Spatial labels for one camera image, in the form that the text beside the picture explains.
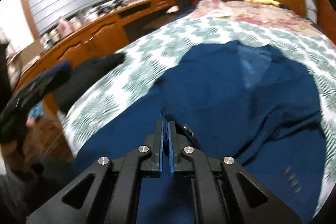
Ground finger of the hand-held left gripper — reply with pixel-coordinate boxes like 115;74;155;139
26;74;71;101
34;60;73;84

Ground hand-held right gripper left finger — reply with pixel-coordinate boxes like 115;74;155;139
26;119;164;224

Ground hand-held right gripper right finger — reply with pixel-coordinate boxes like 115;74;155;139
168;120;302;224

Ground black clothes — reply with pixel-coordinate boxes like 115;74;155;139
52;53;126;114

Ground navy blue blazer jacket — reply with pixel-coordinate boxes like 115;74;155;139
72;40;327;224

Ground person's left hand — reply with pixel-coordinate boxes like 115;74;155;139
0;118;37;172

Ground brown cardboard box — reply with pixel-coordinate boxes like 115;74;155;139
34;109;74;159

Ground pink bag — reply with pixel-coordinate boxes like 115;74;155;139
58;17;72;33

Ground long wooden desk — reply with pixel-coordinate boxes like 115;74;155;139
10;0;179;109

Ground black device on stand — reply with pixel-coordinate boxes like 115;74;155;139
112;0;128;10
96;4;113;14

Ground leaf print bed sheet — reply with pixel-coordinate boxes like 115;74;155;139
62;15;336;216

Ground floral quilt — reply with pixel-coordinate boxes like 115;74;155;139
196;0;319;30

